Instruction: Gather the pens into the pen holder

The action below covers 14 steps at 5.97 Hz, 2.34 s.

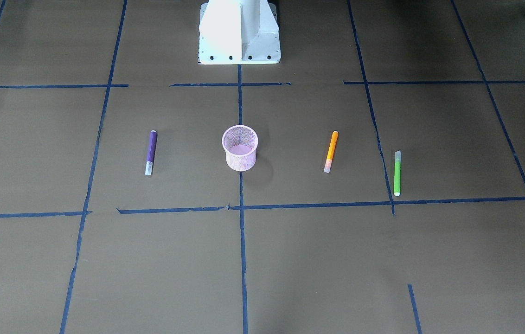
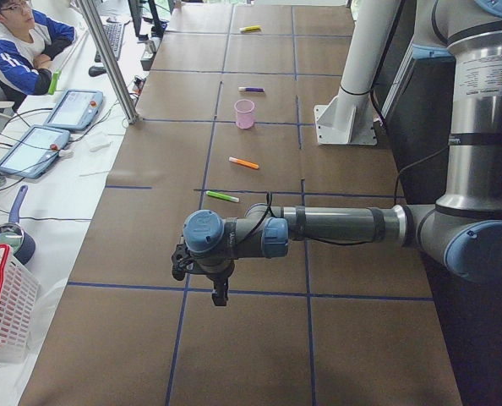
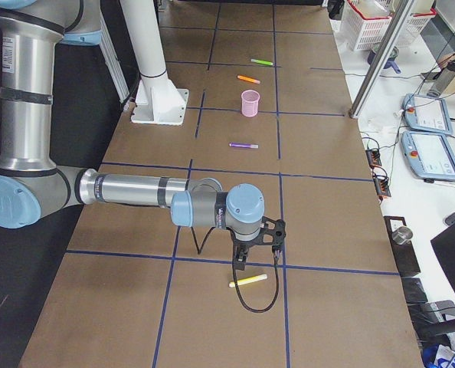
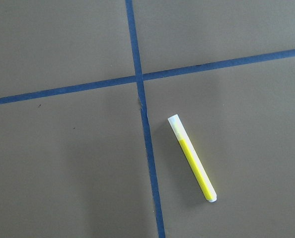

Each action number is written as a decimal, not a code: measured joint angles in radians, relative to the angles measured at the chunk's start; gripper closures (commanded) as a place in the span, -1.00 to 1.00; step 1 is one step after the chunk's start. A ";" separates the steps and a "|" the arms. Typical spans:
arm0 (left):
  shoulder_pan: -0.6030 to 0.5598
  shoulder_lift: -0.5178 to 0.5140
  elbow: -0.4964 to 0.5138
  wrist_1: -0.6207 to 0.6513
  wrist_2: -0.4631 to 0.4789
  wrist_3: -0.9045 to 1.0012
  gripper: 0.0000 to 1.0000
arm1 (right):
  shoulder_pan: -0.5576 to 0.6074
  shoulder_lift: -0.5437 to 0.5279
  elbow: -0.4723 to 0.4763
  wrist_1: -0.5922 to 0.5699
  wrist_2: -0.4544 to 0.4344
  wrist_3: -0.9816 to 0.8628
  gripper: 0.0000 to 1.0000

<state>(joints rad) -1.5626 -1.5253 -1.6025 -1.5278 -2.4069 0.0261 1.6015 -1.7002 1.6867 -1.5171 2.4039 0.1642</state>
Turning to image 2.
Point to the seated person in blue jacket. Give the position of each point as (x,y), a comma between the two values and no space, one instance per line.
(29,41)

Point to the blue teach pendant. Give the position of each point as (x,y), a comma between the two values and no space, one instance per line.
(75,110)
(34,152)

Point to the far blue teach pendant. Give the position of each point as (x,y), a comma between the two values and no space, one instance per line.
(75,110)

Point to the white red plastic basket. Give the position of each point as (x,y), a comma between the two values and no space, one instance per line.
(18,293)

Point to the black keyboard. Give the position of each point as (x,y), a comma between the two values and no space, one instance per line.
(114,32)

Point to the white pedestal column with base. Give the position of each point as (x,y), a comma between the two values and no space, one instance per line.
(349,117)

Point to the orange highlighter pen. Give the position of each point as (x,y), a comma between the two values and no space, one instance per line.
(243,163)

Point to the black computer mouse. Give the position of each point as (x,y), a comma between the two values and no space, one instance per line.
(95,71)

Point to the purple marker pen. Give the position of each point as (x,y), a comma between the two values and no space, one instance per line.
(251,89)

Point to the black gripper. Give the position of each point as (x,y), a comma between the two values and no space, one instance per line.
(218,278)

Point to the aluminium frame post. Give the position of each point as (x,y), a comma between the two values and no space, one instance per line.
(95,26)

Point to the green handled reacher grabber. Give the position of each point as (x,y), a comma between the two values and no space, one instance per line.
(57,73)

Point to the pink mesh pen holder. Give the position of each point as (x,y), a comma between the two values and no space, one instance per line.
(244,110)

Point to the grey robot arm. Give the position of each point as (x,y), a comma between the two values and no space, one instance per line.
(462,230)

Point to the green highlighter pen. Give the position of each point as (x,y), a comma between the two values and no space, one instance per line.
(221,196)

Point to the near blue teach pendant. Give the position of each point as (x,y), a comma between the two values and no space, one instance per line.
(34,152)

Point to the blue handled pan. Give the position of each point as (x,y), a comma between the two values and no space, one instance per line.
(13,235)

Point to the black computer monitor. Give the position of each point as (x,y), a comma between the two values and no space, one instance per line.
(158,26)

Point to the yellow highlighter pen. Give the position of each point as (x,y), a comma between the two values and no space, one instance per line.
(251,28)

